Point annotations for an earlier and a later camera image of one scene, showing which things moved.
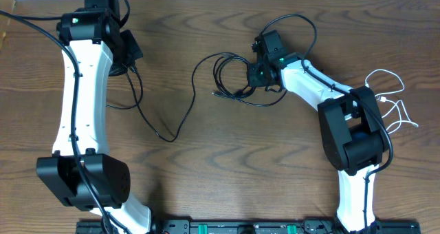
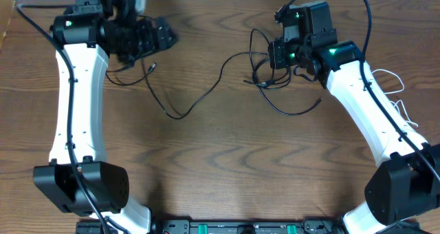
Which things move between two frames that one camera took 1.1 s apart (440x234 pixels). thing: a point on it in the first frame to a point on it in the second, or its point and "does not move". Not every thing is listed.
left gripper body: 128,54 to 146,40
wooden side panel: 7,3 does not move
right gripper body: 257,75 to 284,54
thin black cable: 141,94 to 200,101
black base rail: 247,226 does not move
